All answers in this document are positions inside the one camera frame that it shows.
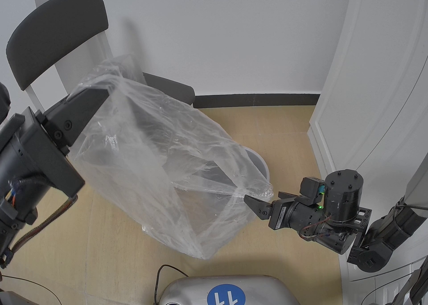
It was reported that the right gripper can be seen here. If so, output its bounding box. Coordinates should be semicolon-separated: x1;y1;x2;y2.
244;191;327;231

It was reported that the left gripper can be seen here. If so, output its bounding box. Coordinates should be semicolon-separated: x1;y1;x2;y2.
0;88;111;221

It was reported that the clear plastic bag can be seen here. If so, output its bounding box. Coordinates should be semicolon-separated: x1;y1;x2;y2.
68;54;276;261

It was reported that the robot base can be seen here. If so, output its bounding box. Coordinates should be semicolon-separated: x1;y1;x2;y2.
160;275;301;305

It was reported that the pale grey trash bin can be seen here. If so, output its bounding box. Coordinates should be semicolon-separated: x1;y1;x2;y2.
198;148;271;222

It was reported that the dark grey padded white chair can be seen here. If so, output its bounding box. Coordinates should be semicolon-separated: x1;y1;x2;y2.
6;0;196;180

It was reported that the white panelled door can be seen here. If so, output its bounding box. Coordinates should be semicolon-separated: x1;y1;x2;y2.
308;0;428;305

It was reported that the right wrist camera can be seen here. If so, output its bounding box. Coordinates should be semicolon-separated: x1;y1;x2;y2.
298;176;326;206

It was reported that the black cable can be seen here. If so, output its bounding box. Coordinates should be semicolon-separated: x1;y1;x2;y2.
154;264;190;303

